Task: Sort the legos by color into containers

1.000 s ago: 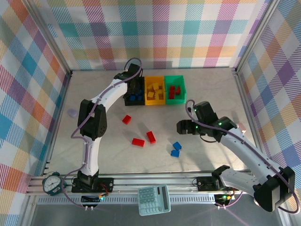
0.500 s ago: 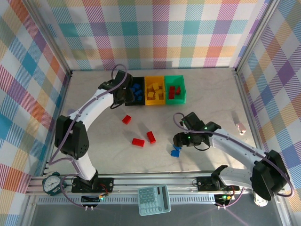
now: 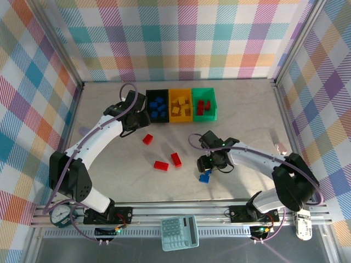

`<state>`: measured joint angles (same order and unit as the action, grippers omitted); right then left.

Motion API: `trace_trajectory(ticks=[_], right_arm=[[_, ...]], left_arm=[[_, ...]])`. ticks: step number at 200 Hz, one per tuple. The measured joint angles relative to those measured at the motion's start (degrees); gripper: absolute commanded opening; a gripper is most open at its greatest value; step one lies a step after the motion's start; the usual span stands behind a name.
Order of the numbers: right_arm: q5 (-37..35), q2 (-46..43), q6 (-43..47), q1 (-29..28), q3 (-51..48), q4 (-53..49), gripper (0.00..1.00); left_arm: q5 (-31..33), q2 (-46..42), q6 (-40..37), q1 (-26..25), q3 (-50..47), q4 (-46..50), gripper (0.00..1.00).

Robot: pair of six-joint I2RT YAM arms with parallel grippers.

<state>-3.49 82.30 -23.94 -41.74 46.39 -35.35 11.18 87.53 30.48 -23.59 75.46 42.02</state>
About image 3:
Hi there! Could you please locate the black plastic bin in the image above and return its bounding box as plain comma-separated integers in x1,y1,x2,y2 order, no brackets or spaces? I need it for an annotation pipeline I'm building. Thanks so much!
145,89,170,123

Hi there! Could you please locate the yellow plastic bin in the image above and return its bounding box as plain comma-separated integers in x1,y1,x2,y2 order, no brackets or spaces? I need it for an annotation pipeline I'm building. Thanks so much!
168,88,194,123

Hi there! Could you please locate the green plastic bin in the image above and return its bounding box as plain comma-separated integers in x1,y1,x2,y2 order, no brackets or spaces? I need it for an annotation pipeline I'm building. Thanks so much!
191,87,219,122

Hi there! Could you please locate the light teal calculator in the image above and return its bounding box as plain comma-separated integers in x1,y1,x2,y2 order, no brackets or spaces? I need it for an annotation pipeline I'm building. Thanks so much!
160,214,200,252

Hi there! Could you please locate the black connector board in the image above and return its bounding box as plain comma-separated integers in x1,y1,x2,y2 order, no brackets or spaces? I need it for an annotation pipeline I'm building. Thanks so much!
94,226,122,238
251,226,275,239

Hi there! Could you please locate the white printed bottle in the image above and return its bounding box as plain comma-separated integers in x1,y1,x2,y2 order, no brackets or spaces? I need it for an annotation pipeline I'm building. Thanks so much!
293,209,313,241

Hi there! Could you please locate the dark green alarm clock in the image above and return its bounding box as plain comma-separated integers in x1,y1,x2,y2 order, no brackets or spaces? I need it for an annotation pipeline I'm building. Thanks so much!
49,202,73,228

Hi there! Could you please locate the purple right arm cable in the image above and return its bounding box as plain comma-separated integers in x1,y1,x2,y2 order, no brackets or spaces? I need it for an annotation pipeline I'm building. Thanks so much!
188,133,324,243

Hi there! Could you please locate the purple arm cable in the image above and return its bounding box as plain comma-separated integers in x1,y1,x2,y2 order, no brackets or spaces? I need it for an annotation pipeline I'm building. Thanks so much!
42,83,138,243
188,133,324,243

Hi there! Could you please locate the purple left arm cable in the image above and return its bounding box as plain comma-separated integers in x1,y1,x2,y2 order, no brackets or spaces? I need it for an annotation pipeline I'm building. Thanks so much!
42,83,138,243

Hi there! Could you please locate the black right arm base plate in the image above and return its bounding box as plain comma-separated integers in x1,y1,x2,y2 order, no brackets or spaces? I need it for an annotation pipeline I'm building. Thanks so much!
229,204,280,222

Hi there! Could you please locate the aluminium mounting rail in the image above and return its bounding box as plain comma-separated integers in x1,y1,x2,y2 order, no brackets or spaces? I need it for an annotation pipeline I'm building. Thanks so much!
31,202,334,227

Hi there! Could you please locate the perforated grey cable duct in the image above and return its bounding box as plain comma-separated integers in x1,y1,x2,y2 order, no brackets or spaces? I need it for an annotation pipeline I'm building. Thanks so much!
43,228,252,238

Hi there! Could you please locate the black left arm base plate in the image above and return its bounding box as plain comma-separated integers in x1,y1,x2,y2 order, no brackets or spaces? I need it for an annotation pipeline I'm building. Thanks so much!
83,207,134,225

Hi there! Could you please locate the aluminium frame post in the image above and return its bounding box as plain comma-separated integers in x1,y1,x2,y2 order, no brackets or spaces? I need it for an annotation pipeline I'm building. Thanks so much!
26,0,84,88
274,0,330,85

